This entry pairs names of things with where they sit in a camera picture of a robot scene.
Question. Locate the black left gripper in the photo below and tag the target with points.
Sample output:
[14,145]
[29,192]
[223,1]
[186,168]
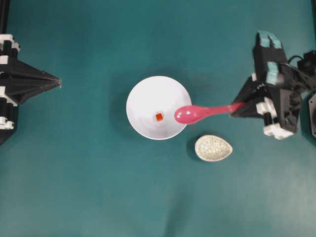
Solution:
[9,107]

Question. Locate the speckled egg-shaped dish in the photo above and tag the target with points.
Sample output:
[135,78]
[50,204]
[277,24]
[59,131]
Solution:
[212,148]

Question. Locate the white bowl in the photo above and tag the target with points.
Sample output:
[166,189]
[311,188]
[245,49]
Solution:
[157,94]

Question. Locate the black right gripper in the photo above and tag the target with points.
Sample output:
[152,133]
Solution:
[279,103]

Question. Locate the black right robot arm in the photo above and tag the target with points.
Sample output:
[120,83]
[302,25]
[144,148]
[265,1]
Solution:
[304,73]

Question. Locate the pink plastic spoon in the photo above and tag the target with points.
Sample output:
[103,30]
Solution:
[192,113]

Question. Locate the red block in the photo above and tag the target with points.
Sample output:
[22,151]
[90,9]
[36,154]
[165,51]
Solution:
[159,117]

